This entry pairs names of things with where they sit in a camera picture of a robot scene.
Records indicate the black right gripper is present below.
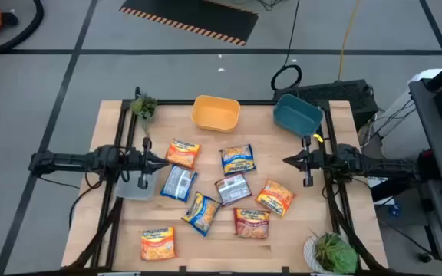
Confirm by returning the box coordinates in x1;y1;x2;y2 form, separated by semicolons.
282;135;325;188

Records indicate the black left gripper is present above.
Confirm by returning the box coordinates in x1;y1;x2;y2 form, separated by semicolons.
127;136;170;190

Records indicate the orange Maruchan noodle pack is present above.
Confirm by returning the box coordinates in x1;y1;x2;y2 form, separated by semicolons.
140;225;177;262
164;138;202;171
255;179;296;218

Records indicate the blue Maruchan noodle pack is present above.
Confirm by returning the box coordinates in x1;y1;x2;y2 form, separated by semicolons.
219;143;257;176
180;191;222;238
160;164;199;203

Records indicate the red Maruchan noodle pack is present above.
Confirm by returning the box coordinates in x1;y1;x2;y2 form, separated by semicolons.
214;172;253;208
233;208;272;240

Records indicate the grey translucent plastic bin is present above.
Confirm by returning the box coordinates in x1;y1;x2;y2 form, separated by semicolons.
114;168;161;202

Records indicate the teal plastic bin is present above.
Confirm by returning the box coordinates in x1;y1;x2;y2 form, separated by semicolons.
272;94;325;140

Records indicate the small green trailing plant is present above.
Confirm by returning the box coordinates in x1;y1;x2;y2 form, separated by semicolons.
130;87;159;137

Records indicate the yellow plastic bin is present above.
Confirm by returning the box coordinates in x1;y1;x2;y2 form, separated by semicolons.
190;94;242;134

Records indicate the black computer case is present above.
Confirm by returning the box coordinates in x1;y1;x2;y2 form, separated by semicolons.
274;79;380;130

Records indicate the white paper sheet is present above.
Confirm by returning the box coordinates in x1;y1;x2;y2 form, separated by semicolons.
367;176;391;197

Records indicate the succulent in white pot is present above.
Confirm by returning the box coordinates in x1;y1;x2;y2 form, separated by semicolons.
302;228;359;275

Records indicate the white round bin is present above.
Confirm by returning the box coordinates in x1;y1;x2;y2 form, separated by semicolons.
374;68;442;160

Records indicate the grey desk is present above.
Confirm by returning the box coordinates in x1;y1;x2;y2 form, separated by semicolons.
408;78;442;183

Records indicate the black hazard-striped floor mat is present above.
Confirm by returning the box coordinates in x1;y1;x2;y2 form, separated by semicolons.
119;0;259;47

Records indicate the black hanging cable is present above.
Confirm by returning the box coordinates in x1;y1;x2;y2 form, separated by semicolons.
269;0;303;93

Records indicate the yellow hanging cable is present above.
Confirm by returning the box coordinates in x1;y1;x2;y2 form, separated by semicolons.
337;0;361;82

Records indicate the black vacuum hose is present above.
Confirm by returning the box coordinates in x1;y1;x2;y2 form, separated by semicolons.
0;0;45;58

